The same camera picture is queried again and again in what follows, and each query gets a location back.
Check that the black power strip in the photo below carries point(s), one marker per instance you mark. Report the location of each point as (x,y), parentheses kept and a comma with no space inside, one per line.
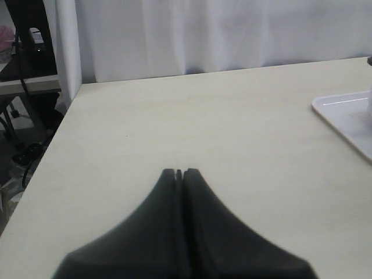
(30,154)

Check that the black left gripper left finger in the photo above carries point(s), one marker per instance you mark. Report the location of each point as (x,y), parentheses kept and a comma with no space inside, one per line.
(150,243)

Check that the grey side table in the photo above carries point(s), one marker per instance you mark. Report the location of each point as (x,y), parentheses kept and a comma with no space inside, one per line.
(39,96)

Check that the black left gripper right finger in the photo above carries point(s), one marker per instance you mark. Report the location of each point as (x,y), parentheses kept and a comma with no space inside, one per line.
(220,245)

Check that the black monitor stand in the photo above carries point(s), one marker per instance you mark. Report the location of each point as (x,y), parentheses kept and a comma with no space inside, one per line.
(36,56)

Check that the white plastic tray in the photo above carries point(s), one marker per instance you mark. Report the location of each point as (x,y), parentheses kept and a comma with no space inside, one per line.
(350,116)

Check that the pink cloth bundle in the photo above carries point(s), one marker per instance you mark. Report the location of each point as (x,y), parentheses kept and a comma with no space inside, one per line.
(7,38)

